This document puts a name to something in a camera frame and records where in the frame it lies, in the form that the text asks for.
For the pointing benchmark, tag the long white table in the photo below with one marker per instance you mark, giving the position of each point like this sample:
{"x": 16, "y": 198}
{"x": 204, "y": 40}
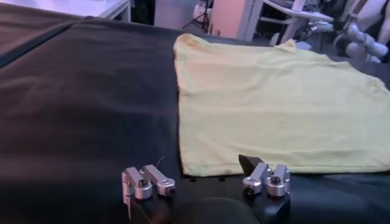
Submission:
{"x": 76, "y": 6}

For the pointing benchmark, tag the yellow-green t-shirt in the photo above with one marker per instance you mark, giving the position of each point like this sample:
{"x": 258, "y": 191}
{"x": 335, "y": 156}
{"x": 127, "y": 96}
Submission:
{"x": 274, "y": 106}

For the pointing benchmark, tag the white humanoid robot right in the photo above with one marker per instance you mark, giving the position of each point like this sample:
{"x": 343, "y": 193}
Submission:
{"x": 362, "y": 39}

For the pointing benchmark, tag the dark brown table cover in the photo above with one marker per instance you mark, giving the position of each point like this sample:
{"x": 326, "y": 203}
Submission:
{"x": 24, "y": 27}

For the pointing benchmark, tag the tall white cardboard box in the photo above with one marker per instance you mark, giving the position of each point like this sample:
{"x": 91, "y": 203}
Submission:
{"x": 228, "y": 18}

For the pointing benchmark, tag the white standing desk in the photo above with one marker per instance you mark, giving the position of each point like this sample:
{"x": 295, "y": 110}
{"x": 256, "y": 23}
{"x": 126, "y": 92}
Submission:
{"x": 292, "y": 13}

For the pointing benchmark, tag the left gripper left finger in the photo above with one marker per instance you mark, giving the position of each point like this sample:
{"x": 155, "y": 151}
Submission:
{"x": 146, "y": 182}

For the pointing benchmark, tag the large black table cover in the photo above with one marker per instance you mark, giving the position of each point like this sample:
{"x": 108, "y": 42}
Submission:
{"x": 91, "y": 106}

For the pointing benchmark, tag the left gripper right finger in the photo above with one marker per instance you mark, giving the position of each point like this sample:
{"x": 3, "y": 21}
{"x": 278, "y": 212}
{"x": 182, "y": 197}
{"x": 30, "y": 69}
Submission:
{"x": 265, "y": 179}

